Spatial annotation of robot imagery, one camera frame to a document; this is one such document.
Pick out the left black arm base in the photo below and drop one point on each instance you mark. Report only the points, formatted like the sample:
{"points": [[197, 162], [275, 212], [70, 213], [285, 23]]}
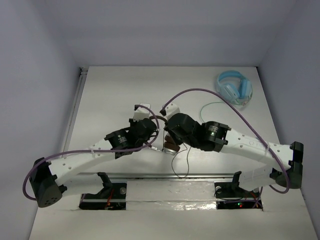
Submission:
{"points": [[104, 192]]}

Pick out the aluminium rail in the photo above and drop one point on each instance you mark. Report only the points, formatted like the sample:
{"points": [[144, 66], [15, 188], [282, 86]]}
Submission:
{"points": [[106, 104]]}

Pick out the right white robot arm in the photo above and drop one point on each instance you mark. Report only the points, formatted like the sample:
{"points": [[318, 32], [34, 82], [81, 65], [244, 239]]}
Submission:
{"points": [[282, 164]]}

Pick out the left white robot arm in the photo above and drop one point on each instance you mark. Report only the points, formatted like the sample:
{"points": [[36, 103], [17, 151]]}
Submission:
{"points": [[50, 176]]}

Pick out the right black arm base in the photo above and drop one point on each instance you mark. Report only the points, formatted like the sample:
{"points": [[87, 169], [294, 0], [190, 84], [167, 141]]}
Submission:
{"points": [[229, 190]]}

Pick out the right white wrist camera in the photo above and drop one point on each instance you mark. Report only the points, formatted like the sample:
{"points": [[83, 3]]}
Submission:
{"points": [[170, 110]]}

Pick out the brown silver headphones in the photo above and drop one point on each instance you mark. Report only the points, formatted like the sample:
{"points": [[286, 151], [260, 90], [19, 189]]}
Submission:
{"points": [[169, 146]]}

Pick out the light blue headphones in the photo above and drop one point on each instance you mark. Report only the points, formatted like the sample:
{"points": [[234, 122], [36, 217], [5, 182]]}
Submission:
{"points": [[238, 95]]}

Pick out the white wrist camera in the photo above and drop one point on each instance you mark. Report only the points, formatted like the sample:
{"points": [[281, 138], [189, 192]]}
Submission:
{"points": [[170, 110], [140, 113]]}

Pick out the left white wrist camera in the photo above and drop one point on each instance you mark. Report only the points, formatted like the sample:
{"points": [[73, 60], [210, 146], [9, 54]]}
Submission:
{"points": [[140, 113]]}

